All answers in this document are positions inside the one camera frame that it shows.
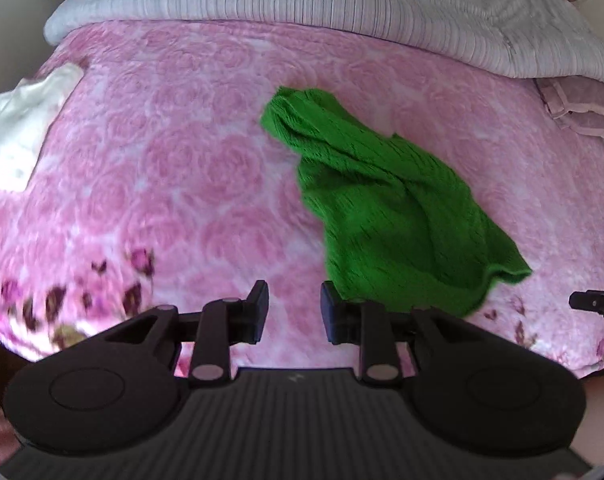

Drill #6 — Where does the green knitted sweater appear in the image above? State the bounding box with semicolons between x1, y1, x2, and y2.
261;87;532;318

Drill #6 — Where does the pink floral fleece blanket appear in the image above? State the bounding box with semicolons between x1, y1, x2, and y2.
0;22;604;376

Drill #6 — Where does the mauve pink pillow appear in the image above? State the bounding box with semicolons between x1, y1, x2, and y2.
535;76;604;140

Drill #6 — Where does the white folded cloth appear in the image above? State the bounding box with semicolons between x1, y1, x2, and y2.
0;63;84;192

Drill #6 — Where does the white striped quilt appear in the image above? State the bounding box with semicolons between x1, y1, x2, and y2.
44;0;604;84

